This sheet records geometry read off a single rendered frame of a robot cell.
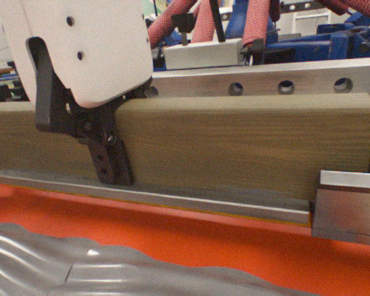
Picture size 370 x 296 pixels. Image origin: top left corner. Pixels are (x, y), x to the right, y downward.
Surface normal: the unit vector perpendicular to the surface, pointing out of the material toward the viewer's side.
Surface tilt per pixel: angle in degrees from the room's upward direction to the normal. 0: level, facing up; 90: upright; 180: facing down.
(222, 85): 90
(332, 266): 0
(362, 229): 90
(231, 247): 0
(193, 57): 90
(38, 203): 0
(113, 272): 33
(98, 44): 93
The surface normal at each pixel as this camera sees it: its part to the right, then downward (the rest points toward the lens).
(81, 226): -0.11, -0.89
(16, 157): -0.33, 0.45
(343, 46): -0.76, 0.36
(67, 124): 0.93, 0.04
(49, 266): -0.30, -0.55
